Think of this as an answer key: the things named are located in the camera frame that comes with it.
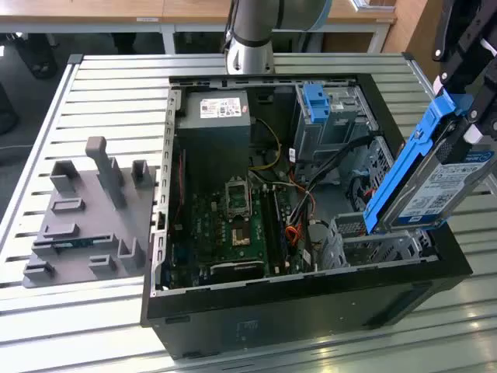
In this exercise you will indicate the grey power supply unit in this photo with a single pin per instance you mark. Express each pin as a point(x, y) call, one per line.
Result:
point(213, 143)

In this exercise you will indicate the round grey case speaker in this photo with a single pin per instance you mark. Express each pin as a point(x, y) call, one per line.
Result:
point(319, 235)

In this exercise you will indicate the grey parts rack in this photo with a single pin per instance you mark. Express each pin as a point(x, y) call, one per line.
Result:
point(85, 217)

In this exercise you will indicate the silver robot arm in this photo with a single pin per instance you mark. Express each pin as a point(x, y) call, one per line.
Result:
point(252, 35)

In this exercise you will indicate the metal disk bay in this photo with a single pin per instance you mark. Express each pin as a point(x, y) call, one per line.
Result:
point(388, 248)

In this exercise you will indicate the wooden desk white frame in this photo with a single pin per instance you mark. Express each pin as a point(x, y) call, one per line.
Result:
point(116, 9)

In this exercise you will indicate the green motherboard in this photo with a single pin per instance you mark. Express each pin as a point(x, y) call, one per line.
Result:
point(204, 217)

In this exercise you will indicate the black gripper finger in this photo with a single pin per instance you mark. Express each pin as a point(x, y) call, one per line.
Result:
point(485, 109)
point(466, 39)

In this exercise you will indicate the metal drive cage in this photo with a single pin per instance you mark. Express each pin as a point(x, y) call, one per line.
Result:
point(341, 128)

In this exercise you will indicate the RAM slot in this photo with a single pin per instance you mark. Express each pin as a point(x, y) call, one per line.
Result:
point(277, 229)
point(272, 229)
point(268, 229)
point(282, 229)

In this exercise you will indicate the long black expansion slot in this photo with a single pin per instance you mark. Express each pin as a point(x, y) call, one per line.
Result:
point(237, 272)

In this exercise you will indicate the black office chair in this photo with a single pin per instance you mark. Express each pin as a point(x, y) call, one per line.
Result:
point(42, 58)

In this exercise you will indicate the black PC case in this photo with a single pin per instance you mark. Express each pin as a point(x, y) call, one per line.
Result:
point(272, 322)

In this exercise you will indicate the blue drive cage latch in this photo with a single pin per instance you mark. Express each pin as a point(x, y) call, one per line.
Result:
point(316, 103)

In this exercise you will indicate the hard disk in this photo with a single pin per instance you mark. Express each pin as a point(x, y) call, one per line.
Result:
point(423, 194)

